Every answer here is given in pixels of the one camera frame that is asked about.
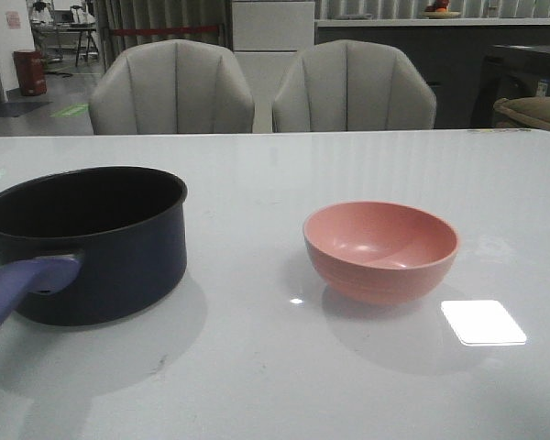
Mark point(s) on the pink plastic bowl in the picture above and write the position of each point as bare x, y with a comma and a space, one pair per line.
380, 253

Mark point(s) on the dark blue saucepan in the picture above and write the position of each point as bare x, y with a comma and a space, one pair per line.
91, 246

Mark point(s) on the right grey upholstered chair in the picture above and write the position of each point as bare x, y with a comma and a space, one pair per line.
348, 85

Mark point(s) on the grey upholstered chair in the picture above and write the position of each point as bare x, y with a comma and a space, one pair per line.
348, 85
175, 86

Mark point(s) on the left grey upholstered chair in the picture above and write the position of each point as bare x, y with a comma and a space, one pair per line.
175, 86

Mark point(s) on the white cabinet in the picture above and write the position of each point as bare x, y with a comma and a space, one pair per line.
265, 36

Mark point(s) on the dark kitchen counter cabinet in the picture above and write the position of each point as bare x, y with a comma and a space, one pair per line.
447, 52

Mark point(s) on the grey curtain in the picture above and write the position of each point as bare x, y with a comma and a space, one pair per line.
123, 24

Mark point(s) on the fruit plate on counter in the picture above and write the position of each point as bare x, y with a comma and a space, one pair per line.
439, 9

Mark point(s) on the red bin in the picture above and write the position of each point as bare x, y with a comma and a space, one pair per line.
29, 72

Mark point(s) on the beige cushion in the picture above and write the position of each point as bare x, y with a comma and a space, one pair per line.
527, 112

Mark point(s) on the dark side table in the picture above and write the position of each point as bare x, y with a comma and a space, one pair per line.
512, 72

